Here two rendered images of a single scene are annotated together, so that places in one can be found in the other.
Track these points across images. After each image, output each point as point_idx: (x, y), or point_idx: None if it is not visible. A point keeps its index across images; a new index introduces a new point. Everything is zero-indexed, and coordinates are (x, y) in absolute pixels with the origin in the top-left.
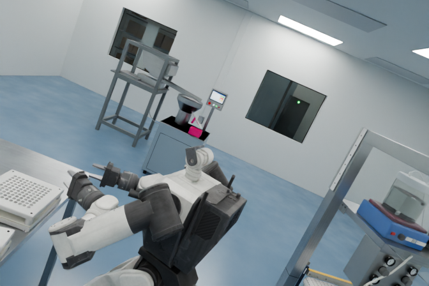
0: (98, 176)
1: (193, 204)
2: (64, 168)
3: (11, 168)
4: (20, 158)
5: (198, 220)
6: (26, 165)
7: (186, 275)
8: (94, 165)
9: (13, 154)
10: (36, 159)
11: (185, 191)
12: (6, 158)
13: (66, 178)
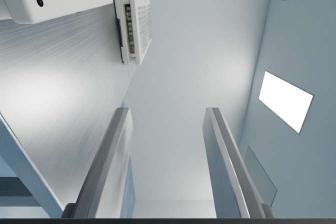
0: (118, 188)
1: None
2: (92, 148)
3: (101, 51)
4: (111, 83)
5: None
6: (102, 78)
7: None
8: (223, 118)
9: (116, 80)
10: (108, 105)
11: None
12: (112, 62)
13: (70, 136)
